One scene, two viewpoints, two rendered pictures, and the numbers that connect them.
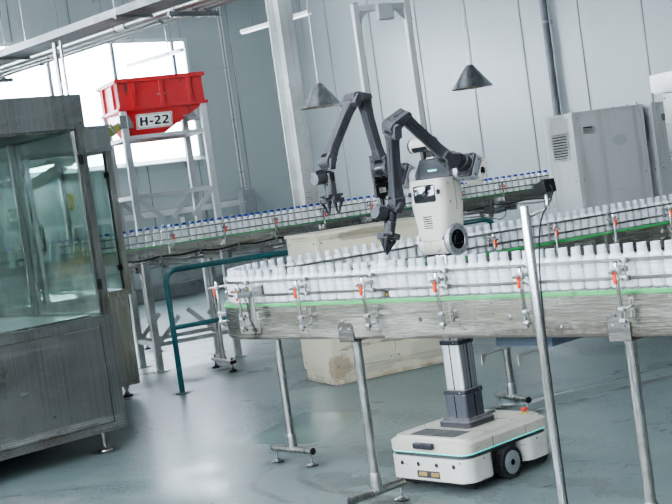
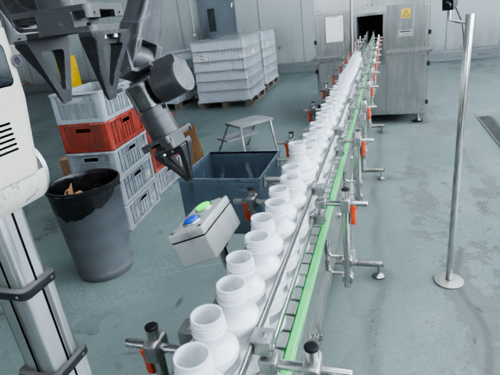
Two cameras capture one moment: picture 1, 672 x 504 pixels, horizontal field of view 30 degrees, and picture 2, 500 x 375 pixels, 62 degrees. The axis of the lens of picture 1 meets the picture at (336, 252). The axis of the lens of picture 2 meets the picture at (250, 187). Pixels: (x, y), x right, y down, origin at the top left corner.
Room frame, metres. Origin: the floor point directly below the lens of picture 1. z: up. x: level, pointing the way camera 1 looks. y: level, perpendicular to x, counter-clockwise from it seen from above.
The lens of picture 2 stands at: (6.13, 0.51, 1.46)
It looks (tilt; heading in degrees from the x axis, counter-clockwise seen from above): 22 degrees down; 242
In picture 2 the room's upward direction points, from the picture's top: 7 degrees counter-clockwise
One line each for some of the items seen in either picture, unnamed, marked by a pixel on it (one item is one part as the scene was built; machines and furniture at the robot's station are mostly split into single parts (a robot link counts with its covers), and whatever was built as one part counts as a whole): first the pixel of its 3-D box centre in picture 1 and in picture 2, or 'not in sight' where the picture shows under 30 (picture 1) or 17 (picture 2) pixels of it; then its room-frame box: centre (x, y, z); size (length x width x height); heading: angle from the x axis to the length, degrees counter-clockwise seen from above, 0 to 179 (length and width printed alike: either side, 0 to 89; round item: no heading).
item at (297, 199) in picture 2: (366, 279); (292, 214); (5.71, -0.12, 1.08); 0.06 x 0.06 x 0.17
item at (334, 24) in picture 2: not in sight; (334, 28); (2.49, -3.65, 1.22); 0.23 x 0.03 x 0.32; 133
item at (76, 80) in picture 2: not in sight; (71, 79); (4.73, -10.54, 0.55); 0.40 x 0.40 x 1.10; 43
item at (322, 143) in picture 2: (422, 276); (317, 157); (5.45, -0.36, 1.08); 0.06 x 0.06 x 0.17
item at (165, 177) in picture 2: not in sight; (152, 173); (5.10, -3.47, 0.11); 0.61 x 0.41 x 0.22; 45
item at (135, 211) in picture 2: not in sight; (123, 203); (5.54, -2.92, 0.11); 0.61 x 0.41 x 0.22; 48
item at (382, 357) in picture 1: (370, 298); not in sight; (10.10, -0.22, 0.59); 1.10 x 0.62 x 1.18; 115
